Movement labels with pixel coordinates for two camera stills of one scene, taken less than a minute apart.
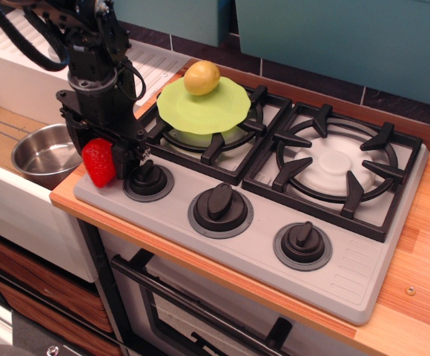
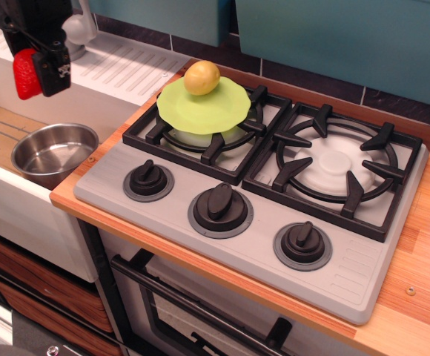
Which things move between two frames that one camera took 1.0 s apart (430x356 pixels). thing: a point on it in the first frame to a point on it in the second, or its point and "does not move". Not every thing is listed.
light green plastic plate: (182, 112) does not move
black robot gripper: (101, 107) to (37, 25)
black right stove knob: (302, 246) does not move
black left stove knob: (148, 182) does not move
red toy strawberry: (99, 159) to (25, 75)
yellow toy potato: (202, 77) does not move
